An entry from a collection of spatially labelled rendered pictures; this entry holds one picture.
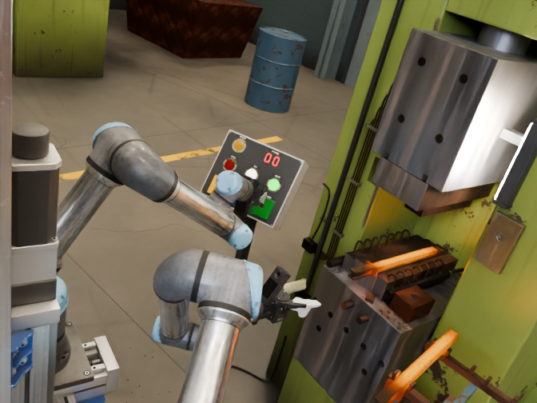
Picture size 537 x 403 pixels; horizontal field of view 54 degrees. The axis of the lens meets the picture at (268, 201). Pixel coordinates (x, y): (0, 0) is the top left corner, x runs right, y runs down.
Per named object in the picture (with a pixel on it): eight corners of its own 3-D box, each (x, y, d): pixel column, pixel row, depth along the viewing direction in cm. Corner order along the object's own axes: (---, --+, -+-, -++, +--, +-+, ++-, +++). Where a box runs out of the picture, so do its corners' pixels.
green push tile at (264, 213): (267, 220, 196) (275, 202, 196) (249, 212, 199) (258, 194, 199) (268, 221, 198) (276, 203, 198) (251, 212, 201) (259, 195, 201)
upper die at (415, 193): (417, 211, 162) (428, 185, 158) (371, 181, 175) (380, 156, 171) (488, 197, 188) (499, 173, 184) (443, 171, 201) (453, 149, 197)
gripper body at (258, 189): (269, 187, 185) (259, 181, 173) (259, 209, 185) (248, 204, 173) (251, 179, 187) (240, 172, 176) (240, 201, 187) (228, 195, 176)
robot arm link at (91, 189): (-1, 306, 130) (130, 132, 127) (-14, 271, 140) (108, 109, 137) (41, 317, 139) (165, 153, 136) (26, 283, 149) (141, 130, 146)
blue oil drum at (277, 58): (268, 115, 620) (285, 40, 580) (234, 97, 651) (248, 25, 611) (299, 111, 663) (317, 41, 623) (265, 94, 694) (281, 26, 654)
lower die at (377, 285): (379, 301, 178) (388, 281, 175) (340, 267, 191) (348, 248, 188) (451, 276, 204) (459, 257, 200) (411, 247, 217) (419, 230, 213)
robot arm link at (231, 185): (208, 185, 162) (224, 163, 161) (220, 191, 172) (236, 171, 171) (225, 201, 159) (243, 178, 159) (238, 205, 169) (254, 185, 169)
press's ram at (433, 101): (465, 207, 149) (528, 69, 131) (369, 149, 174) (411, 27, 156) (535, 191, 175) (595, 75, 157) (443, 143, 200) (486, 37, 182)
